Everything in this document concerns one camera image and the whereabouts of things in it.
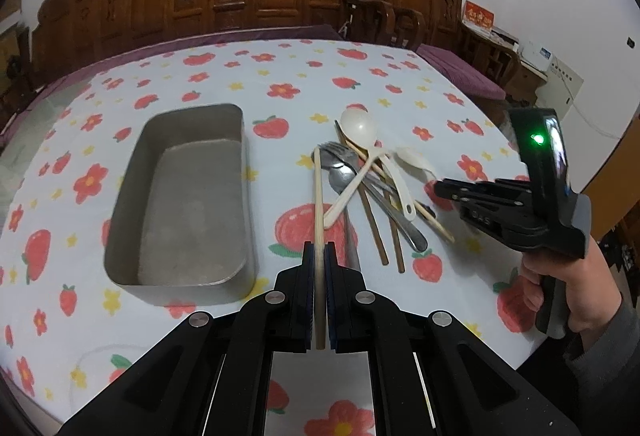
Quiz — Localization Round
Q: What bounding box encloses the dark brown wooden chopstick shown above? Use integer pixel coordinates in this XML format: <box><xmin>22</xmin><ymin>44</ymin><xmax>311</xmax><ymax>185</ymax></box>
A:
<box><xmin>334</xmin><ymin>120</ymin><xmax>391</xmax><ymax>267</ymax></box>

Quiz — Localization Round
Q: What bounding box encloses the steel spoon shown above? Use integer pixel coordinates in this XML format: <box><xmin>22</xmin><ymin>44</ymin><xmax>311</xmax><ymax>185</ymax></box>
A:
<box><xmin>327</xmin><ymin>166</ymin><xmax>430</xmax><ymax>253</ymax></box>

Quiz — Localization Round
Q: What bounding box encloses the large white plastic spoon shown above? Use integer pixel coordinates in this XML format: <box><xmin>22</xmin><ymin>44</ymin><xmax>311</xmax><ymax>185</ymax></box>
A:
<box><xmin>320</xmin><ymin>108</ymin><xmax>385</xmax><ymax>228</ymax></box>

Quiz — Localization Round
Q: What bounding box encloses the white plastic fork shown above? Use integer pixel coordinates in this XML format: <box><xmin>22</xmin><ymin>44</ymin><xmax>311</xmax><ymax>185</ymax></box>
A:
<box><xmin>377</xmin><ymin>146</ymin><xmax>440</xmax><ymax>223</ymax></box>

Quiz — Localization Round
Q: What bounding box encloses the light bamboo chopstick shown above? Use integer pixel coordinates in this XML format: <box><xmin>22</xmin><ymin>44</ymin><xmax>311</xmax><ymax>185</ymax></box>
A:
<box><xmin>312</xmin><ymin>147</ymin><xmax>326</xmax><ymax>350</ymax></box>
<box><xmin>346</xmin><ymin>139</ymin><xmax>454</xmax><ymax>243</ymax></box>

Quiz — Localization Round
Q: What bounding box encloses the purple bench cushion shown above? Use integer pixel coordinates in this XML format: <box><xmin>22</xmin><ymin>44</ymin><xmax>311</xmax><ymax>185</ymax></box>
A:
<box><xmin>416</xmin><ymin>44</ymin><xmax>506</xmax><ymax>101</ymax></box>

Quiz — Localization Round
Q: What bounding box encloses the red wall sign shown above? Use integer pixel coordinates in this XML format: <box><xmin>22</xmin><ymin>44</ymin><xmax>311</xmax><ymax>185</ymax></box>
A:
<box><xmin>462</xmin><ymin>0</ymin><xmax>495</xmax><ymax>30</ymax></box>

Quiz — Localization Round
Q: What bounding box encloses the strawberry flower tablecloth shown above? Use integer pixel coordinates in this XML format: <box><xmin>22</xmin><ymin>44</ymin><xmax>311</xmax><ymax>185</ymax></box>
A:
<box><xmin>1</xmin><ymin>40</ymin><xmax>543</xmax><ymax>435</ymax></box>

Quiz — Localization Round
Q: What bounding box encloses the metal rectangular tray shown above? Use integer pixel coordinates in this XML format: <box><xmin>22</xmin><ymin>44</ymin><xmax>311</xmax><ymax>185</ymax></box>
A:
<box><xmin>103</xmin><ymin>104</ymin><xmax>256</xmax><ymax>306</ymax></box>

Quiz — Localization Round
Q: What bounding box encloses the steel fork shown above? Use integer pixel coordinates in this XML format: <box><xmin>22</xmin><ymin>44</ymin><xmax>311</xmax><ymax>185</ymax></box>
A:
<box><xmin>320</xmin><ymin>142</ymin><xmax>397</xmax><ymax>215</ymax></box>

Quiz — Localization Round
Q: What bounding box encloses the person's right hand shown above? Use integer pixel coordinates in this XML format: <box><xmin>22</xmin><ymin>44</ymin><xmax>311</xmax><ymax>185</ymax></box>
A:
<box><xmin>521</xmin><ymin>237</ymin><xmax>623</xmax><ymax>338</ymax></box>

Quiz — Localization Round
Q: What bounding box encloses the right forearm grey sleeve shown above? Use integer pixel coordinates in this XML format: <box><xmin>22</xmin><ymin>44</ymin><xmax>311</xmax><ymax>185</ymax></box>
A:
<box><xmin>514</xmin><ymin>295</ymin><xmax>640</xmax><ymax>436</ymax></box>

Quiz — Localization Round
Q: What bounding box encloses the carved wooden armchair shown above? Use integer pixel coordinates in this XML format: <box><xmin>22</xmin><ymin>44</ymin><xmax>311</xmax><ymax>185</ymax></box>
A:
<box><xmin>338</xmin><ymin>0</ymin><xmax>462</xmax><ymax>52</ymax></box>

